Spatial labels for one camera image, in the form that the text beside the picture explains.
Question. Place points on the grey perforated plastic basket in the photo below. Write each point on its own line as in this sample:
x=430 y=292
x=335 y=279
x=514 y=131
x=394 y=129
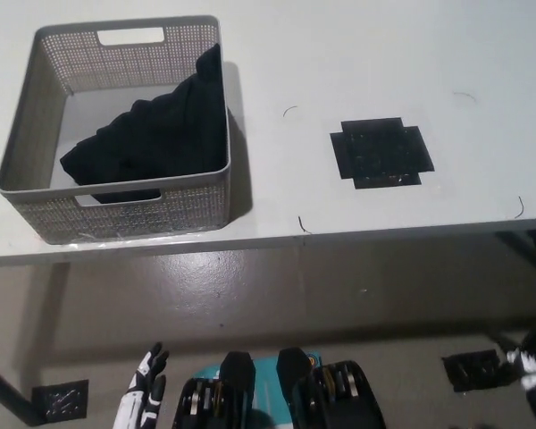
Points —
x=129 y=219

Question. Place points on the black t-shirt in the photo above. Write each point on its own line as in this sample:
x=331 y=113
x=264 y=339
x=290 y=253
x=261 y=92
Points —
x=161 y=138

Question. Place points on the black metal table leg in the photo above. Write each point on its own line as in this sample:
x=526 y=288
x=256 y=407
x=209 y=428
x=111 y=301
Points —
x=4 y=380

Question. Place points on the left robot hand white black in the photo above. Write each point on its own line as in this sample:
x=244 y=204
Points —
x=138 y=397

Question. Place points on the black ribbed robot body block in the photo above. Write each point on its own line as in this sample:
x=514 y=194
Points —
x=237 y=375
x=297 y=371

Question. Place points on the black floor tape patch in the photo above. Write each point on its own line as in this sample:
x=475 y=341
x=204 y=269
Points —
x=471 y=371
x=60 y=402

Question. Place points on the black tape patch on table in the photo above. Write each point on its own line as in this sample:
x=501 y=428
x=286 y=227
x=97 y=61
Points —
x=379 y=152

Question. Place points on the teal robot body plate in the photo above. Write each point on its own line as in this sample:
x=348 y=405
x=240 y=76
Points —
x=265 y=375

